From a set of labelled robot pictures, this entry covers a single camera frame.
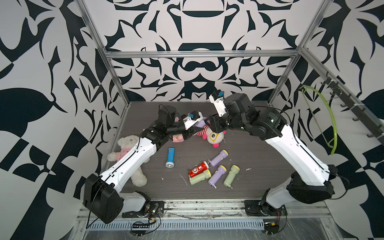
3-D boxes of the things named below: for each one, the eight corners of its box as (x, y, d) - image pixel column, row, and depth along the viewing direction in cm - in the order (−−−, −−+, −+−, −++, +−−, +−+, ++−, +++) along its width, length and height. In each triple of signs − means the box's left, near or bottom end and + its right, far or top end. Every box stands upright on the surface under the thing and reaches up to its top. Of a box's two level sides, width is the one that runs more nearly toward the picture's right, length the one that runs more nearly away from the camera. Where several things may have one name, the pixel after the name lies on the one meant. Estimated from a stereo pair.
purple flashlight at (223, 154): (212, 167, 88) (213, 166, 86) (207, 161, 90) (208, 160, 88) (228, 155, 92) (229, 153, 91) (223, 150, 95) (224, 148, 93)
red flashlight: (191, 179, 85) (191, 177, 82) (188, 173, 87) (187, 171, 84) (208, 168, 89) (209, 166, 86) (205, 162, 91) (205, 160, 88)
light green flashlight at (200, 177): (191, 186, 82) (191, 185, 79) (188, 180, 84) (188, 178, 82) (211, 176, 85) (211, 175, 83) (207, 170, 87) (208, 168, 85)
